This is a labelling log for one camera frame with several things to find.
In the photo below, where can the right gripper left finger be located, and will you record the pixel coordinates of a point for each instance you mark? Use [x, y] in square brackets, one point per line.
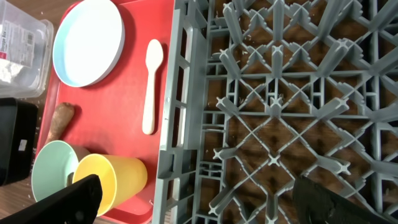
[77, 203]

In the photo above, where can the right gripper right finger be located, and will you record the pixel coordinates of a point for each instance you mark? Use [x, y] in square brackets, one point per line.
[315, 204]

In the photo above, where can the mint green bowl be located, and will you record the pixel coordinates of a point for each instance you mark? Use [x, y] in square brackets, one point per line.
[54, 167]

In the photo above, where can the yellow plastic cup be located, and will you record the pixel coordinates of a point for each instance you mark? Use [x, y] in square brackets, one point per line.
[121, 178]

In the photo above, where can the grey dishwasher rack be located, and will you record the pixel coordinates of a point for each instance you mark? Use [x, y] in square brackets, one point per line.
[259, 93]

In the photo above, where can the red serving tray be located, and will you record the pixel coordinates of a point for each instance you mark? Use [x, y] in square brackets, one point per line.
[108, 115]

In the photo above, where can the brown carrot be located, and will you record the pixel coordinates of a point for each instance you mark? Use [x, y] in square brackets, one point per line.
[61, 118]

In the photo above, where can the black plastic tray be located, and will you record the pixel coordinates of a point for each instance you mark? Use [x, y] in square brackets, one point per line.
[18, 125]

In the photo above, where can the large white plate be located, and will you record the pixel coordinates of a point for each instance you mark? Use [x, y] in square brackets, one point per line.
[88, 43]

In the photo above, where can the white plastic spoon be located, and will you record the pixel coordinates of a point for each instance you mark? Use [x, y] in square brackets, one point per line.
[154, 58]

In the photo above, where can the clear plastic bin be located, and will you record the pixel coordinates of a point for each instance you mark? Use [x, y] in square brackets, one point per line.
[26, 52]

